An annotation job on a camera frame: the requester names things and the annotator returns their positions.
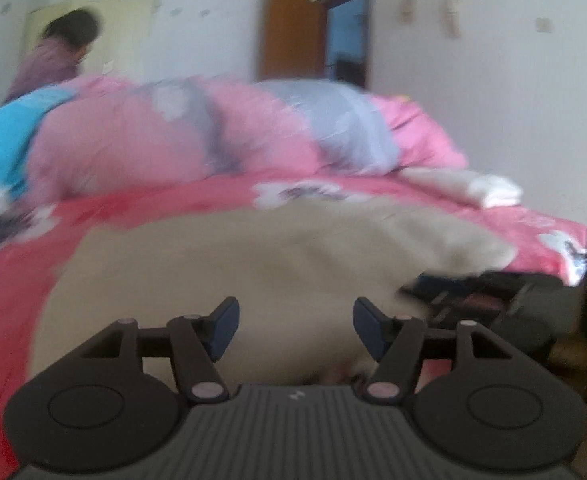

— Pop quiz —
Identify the blue pillow with stripes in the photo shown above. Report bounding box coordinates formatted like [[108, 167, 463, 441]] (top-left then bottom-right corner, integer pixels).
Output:
[[0, 86, 77, 200]]

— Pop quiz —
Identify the beige zip hoodie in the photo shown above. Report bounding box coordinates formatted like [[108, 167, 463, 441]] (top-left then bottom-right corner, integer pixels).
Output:
[[29, 198, 517, 387]]

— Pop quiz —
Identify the woman in purple jacket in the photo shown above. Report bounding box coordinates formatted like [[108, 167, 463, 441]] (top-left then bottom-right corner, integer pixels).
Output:
[[3, 9, 102, 104]]

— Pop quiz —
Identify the wall coat hook rack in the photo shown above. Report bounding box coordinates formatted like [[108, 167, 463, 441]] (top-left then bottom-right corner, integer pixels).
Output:
[[399, 0, 463, 39]]

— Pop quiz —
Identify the brown wooden door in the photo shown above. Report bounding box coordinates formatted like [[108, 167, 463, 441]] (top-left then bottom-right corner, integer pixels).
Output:
[[259, 0, 375, 90]]

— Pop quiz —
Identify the pink grey floral duvet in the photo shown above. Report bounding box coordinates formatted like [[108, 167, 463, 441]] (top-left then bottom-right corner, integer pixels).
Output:
[[24, 76, 467, 206]]

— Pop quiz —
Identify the white folded garment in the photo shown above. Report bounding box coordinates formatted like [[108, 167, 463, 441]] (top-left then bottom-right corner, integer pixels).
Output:
[[397, 167, 523, 209]]

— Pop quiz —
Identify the white wall switch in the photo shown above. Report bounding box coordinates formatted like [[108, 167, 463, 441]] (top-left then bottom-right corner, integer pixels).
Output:
[[535, 18, 554, 34]]

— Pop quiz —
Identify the operator right hand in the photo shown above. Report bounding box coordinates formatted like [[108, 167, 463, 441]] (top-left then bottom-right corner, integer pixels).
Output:
[[547, 335, 587, 400]]

